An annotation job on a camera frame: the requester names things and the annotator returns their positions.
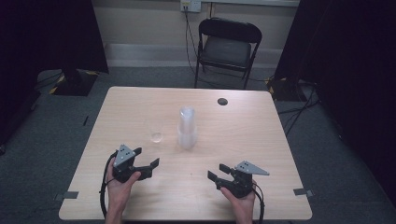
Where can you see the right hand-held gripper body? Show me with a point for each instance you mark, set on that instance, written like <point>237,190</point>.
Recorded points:
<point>241,185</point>

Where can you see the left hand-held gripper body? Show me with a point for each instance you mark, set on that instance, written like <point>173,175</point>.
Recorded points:
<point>124,169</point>

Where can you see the single clear plastic cup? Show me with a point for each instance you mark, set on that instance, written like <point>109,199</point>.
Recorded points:
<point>156,136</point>

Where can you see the stack of clear plastic cups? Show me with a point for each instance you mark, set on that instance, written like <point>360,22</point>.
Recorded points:
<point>187,130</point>

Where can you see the person's right hand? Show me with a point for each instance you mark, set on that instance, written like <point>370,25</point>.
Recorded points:
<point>241,205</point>

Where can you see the person's left hand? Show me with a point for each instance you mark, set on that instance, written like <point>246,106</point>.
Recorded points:
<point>120,193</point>

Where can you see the black pen on floor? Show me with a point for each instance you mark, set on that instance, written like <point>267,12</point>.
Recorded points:
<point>85,120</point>

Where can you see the grey tape piece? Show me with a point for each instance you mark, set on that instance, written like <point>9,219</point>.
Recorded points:
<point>302,192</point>
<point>69,195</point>

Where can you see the black table grommet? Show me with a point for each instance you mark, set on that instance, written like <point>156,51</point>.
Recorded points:
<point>222,101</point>

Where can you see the black stand base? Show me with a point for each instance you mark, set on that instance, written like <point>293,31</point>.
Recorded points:
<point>74,83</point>
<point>281,90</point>

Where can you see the grey skirting board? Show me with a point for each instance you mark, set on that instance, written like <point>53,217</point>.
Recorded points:
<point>149,56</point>

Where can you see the black folding chair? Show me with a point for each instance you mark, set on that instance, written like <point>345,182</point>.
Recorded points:
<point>229,51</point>

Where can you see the black curtain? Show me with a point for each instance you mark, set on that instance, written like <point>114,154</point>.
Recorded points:
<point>46,37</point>
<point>351,62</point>

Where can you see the white wall socket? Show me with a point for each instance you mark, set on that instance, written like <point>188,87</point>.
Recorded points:
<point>190,5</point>

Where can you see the white wall trunking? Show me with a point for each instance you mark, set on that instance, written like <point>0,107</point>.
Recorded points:
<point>249,2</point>

